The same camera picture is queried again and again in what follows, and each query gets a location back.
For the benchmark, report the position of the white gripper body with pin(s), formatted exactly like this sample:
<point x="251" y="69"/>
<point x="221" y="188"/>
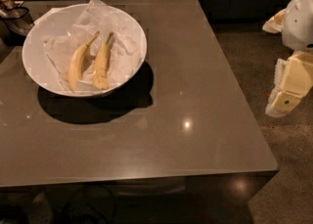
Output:
<point x="299" y="25"/>

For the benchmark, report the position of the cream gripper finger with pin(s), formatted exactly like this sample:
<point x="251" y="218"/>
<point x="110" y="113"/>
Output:
<point x="275" y="23"/>
<point x="292" y="81"/>

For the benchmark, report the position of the yellow banana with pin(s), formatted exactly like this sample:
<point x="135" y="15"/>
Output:
<point x="101" y="65"/>
<point x="75" y="65"/>

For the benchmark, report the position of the white bowl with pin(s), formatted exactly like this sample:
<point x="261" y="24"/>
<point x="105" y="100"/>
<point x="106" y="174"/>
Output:
<point x="39" y="68"/>

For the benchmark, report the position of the white paper liner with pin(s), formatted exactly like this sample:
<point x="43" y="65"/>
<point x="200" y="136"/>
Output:
<point x="65" y="29"/>

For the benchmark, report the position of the black wire basket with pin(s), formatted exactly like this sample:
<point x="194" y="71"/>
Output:
<point x="16" y="24"/>

